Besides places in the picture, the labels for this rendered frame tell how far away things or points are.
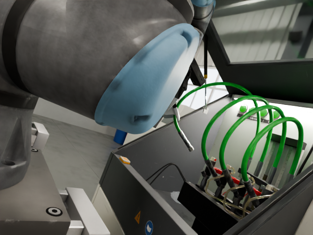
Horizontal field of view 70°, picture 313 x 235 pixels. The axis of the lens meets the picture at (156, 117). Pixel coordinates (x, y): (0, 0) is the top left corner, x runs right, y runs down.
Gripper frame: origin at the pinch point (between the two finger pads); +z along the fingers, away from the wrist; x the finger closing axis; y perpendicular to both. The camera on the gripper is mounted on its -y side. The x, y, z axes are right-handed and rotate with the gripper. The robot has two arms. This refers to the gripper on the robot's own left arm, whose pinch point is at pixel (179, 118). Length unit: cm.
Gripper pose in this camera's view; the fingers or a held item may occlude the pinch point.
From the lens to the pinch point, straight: 90.8
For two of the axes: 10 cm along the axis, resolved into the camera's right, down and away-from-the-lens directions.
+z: 3.6, 9.0, -2.4
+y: -9.3, 3.6, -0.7
